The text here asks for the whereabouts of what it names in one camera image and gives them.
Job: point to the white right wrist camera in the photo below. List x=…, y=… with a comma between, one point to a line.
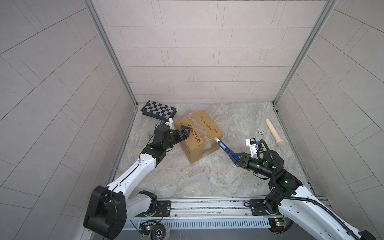
x=253, y=145

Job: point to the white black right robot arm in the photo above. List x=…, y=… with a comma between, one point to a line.
x=290, y=198

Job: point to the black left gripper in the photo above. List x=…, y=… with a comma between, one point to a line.
x=177, y=134

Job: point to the black white chessboard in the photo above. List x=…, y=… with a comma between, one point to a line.
x=158, y=111

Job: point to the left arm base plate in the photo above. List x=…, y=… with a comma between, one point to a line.
x=163, y=209

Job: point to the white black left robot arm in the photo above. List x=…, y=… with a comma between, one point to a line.
x=110, y=207

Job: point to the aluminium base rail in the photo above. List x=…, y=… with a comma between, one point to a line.
x=210, y=214

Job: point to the cream plastic handle tool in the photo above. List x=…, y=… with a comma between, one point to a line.
x=279, y=141

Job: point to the brown cardboard express box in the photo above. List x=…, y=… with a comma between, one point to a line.
x=191, y=146

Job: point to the aluminium corner post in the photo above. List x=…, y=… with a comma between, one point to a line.
x=324, y=15
x=90, y=7

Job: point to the aluminium corner post right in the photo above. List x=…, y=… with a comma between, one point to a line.
x=324, y=15

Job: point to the green circuit board right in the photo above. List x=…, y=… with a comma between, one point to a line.
x=277, y=224

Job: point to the blue box cutter knife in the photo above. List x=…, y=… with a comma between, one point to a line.
x=226, y=150

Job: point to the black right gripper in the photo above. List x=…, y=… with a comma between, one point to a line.
x=244, y=160

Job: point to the clear packing tape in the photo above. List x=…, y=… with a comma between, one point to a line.
x=200, y=130

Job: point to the aluminium corner post left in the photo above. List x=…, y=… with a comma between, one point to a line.
x=90, y=7

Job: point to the round black speaker device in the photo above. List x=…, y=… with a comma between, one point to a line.
x=155, y=230

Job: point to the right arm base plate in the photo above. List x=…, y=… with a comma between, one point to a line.
x=263, y=207

